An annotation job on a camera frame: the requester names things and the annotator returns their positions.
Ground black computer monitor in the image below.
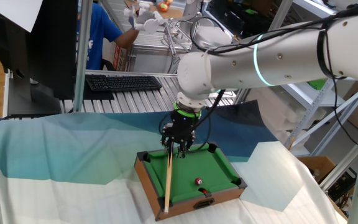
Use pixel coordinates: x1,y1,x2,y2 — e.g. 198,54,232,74
0,0,79,118

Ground aluminium profile workbench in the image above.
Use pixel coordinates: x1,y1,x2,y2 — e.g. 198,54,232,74
99,0,186,74

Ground black computer keyboard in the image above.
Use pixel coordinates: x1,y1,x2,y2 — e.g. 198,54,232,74
85,73,163,92

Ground black office chair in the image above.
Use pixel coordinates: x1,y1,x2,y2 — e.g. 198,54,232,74
99,58,117,72

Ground orange green toy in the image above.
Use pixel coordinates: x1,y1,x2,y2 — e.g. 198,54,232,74
157,0,173,12

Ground white haptic teleoperation device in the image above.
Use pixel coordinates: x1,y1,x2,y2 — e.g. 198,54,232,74
123,2,232,58

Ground flat cardboard sheet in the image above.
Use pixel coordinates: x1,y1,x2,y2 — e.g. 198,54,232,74
124,0,183,19

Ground green plastic item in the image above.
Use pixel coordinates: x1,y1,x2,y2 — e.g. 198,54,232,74
306,78,326,91

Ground green wrist adapter ring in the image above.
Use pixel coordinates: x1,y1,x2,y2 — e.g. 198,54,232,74
173,101,202,119

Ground black desk pad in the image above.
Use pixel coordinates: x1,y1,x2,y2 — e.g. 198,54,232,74
82,79,115,101

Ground person in blue shirt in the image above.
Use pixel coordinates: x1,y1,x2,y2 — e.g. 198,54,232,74
78,2,124,71

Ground black electronic device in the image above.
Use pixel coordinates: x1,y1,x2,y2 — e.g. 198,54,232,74
327,169,357,202

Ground white foam packing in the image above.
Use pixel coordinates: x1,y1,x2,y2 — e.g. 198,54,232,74
247,85,328,147

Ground blue white gradient tablecloth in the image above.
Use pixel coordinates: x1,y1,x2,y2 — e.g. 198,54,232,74
0,100,349,224

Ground mini green felt pool table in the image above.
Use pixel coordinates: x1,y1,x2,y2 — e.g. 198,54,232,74
134,142,248,222

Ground red white label sign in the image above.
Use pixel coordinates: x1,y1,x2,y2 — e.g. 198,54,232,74
112,46,127,72

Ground open cardboard box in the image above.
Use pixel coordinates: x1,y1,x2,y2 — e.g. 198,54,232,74
296,155,337,184

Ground grey slotted metal shelf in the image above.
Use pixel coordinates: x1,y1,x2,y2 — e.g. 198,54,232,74
278,79,358,156

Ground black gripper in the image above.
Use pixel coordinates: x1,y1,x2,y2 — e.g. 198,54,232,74
160,110,201,159

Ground wooden pool cue black butt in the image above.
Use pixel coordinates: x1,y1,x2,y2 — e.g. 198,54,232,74
163,141,175,215

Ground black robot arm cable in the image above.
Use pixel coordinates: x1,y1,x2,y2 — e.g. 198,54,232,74
158,0,358,164

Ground white paper sheet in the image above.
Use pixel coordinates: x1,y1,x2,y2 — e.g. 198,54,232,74
0,0,44,33

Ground black equipment case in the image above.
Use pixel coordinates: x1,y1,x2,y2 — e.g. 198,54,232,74
203,0,279,38

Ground person right hand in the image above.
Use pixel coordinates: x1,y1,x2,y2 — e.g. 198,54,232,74
128,12,142,32

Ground person right forearm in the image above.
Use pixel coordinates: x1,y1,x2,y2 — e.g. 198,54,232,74
114,27,140,50

